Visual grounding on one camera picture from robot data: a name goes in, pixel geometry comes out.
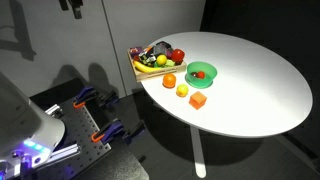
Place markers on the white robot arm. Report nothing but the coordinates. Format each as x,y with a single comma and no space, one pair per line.
20,126

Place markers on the wooden crate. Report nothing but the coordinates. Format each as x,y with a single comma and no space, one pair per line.
156,75

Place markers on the orange foam cube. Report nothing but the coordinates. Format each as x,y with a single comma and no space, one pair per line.
197,100

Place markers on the orange toy fruit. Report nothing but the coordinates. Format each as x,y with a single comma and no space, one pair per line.
169,80

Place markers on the yellow toy lemon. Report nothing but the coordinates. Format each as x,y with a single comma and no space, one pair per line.
161,60
182,90

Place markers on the yellow toy banana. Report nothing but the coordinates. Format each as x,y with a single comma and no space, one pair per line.
143,68

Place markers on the green toy vegetable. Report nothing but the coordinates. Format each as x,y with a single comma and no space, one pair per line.
170,63

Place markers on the small dark toy fruit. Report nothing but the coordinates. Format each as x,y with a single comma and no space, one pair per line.
193,74

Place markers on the red toy apple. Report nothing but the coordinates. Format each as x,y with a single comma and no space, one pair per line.
178,55

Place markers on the green plastic bowl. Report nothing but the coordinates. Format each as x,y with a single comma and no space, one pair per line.
200,82

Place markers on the small red toy fruit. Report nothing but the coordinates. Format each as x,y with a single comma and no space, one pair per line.
201,75

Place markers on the purple orange spring clamp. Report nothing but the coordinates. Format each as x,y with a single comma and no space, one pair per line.
85,95
108,131

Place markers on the perforated metal breadboard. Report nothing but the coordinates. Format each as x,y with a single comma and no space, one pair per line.
81,126

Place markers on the aluminium extrusion bar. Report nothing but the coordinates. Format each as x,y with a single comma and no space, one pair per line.
55,110
66,151

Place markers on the white table pedestal leg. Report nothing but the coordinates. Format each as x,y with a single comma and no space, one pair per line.
198,150

